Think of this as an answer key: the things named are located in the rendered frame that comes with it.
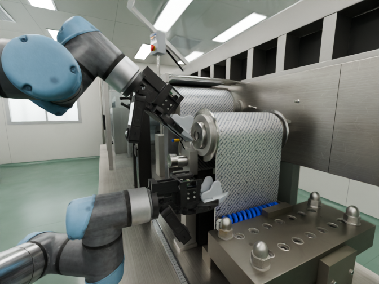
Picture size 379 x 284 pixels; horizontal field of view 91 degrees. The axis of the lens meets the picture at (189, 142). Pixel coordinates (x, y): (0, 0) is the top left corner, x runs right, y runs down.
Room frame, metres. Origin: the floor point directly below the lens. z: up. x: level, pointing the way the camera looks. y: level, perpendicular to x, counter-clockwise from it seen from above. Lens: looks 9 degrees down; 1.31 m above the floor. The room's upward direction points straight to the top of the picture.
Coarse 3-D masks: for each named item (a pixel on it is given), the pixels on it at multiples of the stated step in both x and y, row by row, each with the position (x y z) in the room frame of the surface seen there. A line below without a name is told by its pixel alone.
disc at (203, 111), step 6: (204, 108) 0.51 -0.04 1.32; (198, 114) 0.54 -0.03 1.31; (210, 114) 0.48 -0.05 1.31; (210, 120) 0.48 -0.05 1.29; (216, 126) 0.46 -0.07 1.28; (216, 132) 0.45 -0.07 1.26; (216, 138) 0.45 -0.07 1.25; (216, 144) 0.45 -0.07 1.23; (216, 150) 0.46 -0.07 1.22; (198, 156) 0.54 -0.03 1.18; (204, 156) 0.51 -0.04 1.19; (210, 156) 0.48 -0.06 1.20
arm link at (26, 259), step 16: (32, 240) 0.34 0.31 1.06; (48, 240) 0.35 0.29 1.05; (64, 240) 0.35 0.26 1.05; (0, 256) 0.27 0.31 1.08; (16, 256) 0.28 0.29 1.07; (32, 256) 0.30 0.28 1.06; (48, 256) 0.32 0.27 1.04; (0, 272) 0.25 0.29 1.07; (16, 272) 0.27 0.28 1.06; (32, 272) 0.29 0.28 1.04; (48, 272) 0.32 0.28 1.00
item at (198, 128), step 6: (192, 126) 0.53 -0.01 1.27; (198, 126) 0.50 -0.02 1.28; (204, 126) 0.49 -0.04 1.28; (192, 132) 0.53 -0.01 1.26; (198, 132) 0.50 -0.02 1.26; (204, 132) 0.48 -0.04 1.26; (198, 138) 0.50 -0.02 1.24; (204, 138) 0.48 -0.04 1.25; (198, 144) 0.50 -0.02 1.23; (204, 144) 0.48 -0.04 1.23
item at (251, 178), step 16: (224, 160) 0.47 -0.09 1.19; (240, 160) 0.49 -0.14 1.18; (256, 160) 0.52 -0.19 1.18; (272, 160) 0.55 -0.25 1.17; (224, 176) 0.47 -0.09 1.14; (240, 176) 0.49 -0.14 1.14; (256, 176) 0.52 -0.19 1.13; (272, 176) 0.55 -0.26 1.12; (240, 192) 0.50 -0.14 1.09; (256, 192) 0.52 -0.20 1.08; (272, 192) 0.55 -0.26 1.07; (224, 208) 0.47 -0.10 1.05; (240, 208) 0.50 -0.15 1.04
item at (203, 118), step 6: (204, 114) 0.51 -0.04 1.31; (198, 120) 0.52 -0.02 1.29; (204, 120) 0.49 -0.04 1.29; (210, 126) 0.47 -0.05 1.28; (282, 126) 0.57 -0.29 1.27; (210, 132) 0.46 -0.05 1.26; (210, 138) 0.46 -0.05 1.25; (210, 144) 0.46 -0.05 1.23; (198, 150) 0.52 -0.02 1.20; (204, 150) 0.49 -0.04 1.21; (210, 150) 0.47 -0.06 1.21
